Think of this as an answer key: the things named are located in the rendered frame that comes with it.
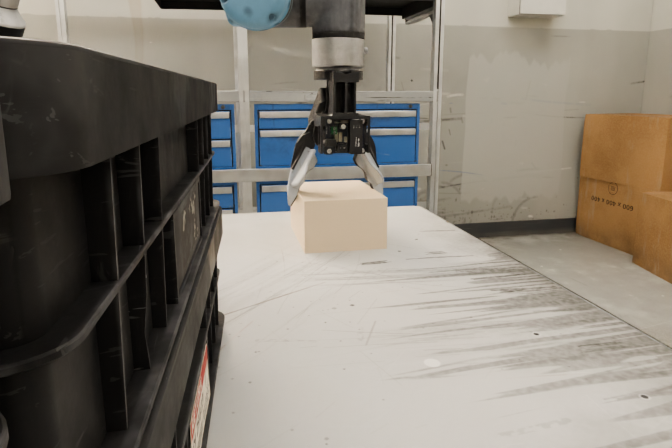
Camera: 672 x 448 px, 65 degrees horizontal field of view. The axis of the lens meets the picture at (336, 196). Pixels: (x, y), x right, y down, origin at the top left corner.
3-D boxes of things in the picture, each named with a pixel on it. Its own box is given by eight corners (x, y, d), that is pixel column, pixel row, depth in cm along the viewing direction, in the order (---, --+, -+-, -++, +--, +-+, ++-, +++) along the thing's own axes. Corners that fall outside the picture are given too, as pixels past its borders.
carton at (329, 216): (290, 226, 89) (290, 182, 88) (359, 222, 91) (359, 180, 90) (304, 253, 74) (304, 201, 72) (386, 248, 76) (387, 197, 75)
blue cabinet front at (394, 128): (257, 235, 226) (253, 104, 216) (415, 226, 241) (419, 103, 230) (258, 237, 224) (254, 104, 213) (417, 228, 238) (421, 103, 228)
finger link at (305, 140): (283, 164, 78) (316, 114, 77) (282, 162, 79) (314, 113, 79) (309, 180, 79) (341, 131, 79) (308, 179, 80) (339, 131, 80)
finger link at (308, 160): (276, 202, 74) (312, 147, 74) (272, 194, 80) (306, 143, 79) (294, 213, 75) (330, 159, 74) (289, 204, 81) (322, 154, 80)
